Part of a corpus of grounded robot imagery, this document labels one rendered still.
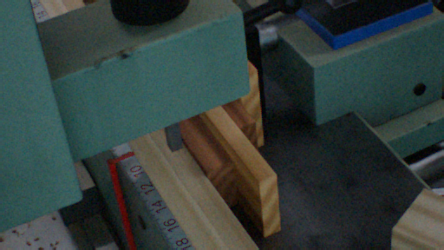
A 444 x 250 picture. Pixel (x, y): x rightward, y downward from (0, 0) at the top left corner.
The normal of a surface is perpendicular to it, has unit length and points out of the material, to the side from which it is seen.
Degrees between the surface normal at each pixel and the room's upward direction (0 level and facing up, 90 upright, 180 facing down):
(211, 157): 0
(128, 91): 90
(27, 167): 90
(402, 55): 90
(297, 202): 0
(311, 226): 0
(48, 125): 90
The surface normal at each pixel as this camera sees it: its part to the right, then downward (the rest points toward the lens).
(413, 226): -0.10, -0.75
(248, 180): -0.89, 0.36
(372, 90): 0.44, 0.56
